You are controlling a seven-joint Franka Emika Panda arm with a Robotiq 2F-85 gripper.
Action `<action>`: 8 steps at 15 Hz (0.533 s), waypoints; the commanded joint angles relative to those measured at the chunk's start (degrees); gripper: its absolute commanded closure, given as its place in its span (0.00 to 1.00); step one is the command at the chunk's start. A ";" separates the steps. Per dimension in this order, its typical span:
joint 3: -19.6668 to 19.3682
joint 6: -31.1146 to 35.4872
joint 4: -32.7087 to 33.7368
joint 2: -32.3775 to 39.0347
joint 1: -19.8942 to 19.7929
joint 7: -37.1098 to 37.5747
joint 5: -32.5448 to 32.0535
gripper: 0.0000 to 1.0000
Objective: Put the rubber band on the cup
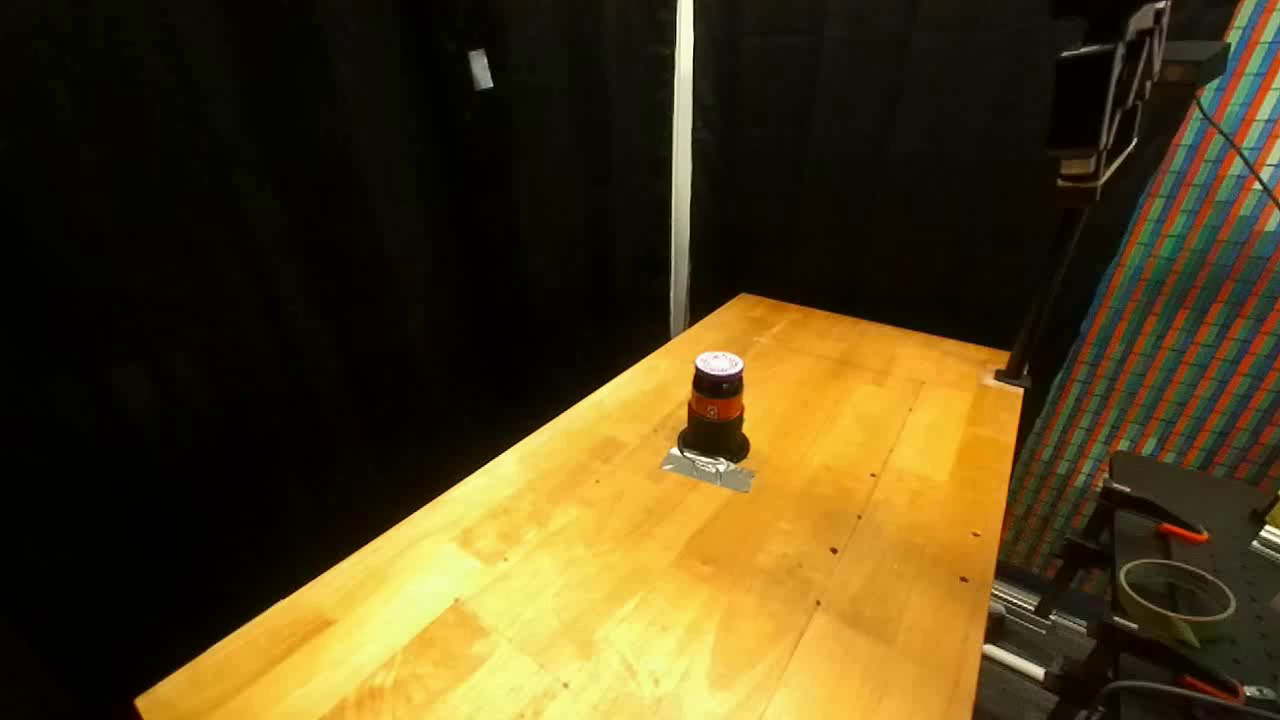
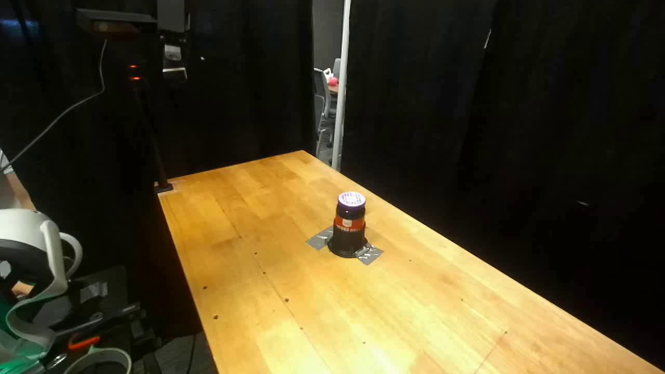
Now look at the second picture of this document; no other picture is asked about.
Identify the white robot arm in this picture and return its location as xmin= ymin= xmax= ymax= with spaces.
xmin=0 ymin=151 xmax=84 ymax=348

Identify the white cable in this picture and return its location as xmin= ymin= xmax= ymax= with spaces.
xmin=5 ymin=38 xmax=112 ymax=169

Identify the black clamp with orange handle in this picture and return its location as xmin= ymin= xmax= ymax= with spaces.
xmin=41 ymin=309 xmax=139 ymax=372

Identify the white vertical pole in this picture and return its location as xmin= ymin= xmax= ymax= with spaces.
xmin=332 ymin=0 xmax=354 ymax=170

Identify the black cup with red band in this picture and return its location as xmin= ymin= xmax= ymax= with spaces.
xmin=329 ymin=202 xmax=369 ymax=257

